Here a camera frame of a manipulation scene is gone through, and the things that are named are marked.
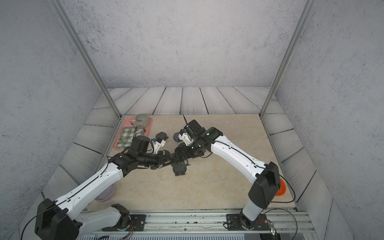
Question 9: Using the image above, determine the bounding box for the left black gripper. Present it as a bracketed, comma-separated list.
[137, 150, 176, 170]

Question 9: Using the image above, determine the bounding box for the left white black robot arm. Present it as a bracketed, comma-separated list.
[35, 136, 176, 240]

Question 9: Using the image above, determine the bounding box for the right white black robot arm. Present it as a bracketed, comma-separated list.
[173, 120, 281, 230]

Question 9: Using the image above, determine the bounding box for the green checkered cloth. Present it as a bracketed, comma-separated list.
[116, 127, 146, 148]

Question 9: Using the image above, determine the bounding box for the striped ceramic cup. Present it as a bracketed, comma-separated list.
[131, 114, 150, 128]

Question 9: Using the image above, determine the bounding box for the pink plastic tray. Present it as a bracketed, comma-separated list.
[113, 117, 153, 149]

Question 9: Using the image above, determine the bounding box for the purple bowl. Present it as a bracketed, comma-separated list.
[94, 184, 116, 202]

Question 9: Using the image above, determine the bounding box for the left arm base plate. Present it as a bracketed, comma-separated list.
[102, 214, 147, 232]

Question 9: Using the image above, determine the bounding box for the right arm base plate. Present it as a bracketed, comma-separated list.
[223, 214, 271, 231]

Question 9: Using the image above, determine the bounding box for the aluminium rail frame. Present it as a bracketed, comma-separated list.
[82, 208, 318, 240]

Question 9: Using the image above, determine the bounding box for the right metal corner post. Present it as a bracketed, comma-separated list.
[260, 0, 316, 119]

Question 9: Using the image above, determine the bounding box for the metal corner post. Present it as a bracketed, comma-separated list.
[260, 0, 316, 119]
[49, 0, 122, 120]

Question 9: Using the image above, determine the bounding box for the left metal corner post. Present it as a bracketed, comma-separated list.
[49, 0, 122, 120]

